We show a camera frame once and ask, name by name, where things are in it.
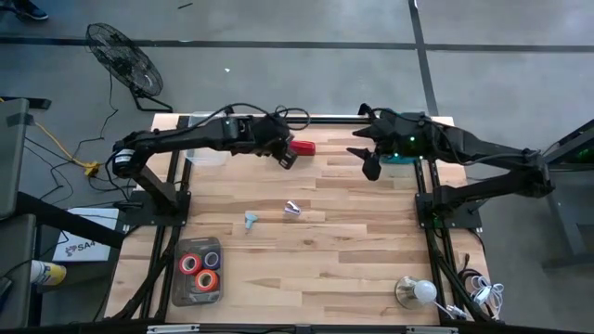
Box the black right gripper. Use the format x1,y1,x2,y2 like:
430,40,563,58
346,111,437,182

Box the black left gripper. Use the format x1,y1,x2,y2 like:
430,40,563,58
250,115,299,171

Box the red stapler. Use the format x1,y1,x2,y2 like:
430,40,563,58
290,140,316,157

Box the blue tape roll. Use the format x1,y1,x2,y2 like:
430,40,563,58
201,250,222,271

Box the red tape roll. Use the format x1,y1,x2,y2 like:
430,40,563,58
178,252,203,276

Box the orange tape roll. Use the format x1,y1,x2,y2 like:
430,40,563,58
194,269,219,293

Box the blue plastic bin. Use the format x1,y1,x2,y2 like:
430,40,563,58
380,155,420,166

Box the clear plastic bin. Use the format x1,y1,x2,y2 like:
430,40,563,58
185,110,231,166

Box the brass lamp with white bulb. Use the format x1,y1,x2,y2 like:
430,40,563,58
394,276,438,311

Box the grey plastic tray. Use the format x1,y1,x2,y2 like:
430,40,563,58
171,236,224,307

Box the black floor fan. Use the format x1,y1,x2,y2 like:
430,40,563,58
85,22,174,113

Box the white cardboard box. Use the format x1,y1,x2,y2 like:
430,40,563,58
51,207,121,263

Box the white and yellow spray can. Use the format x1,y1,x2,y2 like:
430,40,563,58
30,259,68,287

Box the grey equipment cart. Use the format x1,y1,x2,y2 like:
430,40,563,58
0,96,52,331

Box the person's shoe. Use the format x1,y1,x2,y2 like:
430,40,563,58
13,0,50,21

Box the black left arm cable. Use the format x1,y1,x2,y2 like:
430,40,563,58
185,102,312,134

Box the black table frame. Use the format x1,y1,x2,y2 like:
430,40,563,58
104,113,497,334

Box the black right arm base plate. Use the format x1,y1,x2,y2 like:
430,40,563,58
415,189,484,229

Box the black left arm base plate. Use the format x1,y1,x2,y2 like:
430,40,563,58
123,189,191,228

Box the white cable bundle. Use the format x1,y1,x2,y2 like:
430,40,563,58
471,275,506,320

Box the yellow floor extension cable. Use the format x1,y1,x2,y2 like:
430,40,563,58
32,119,101,178

